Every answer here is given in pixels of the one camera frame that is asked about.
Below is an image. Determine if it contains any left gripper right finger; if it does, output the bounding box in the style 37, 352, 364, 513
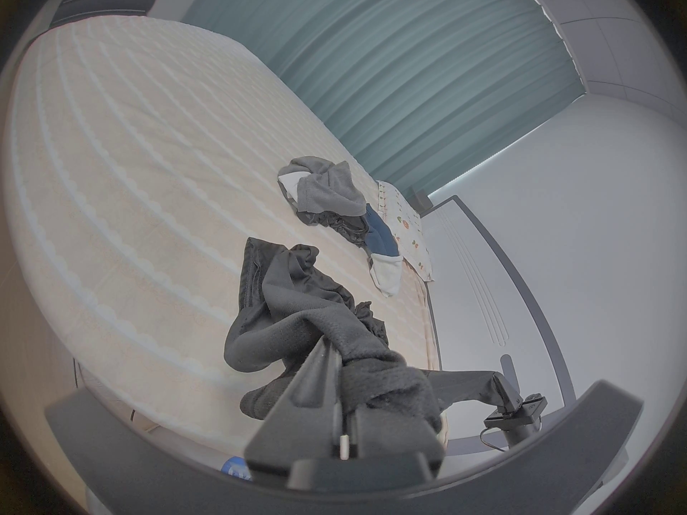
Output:
349, 407, 446, 475

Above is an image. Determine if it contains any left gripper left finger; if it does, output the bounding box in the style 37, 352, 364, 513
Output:
244, 336, 344, 473

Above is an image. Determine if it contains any black T-shirt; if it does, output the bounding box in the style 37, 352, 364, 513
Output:
224, 236, 447, 433

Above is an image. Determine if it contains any pile of clothes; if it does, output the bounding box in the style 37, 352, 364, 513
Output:
277, 156, 402, 298

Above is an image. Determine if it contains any bed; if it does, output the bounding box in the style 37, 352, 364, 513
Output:
0, 14, 578, 449

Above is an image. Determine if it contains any white printed pillow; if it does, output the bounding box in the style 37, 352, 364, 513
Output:
376, 180, 437, 283

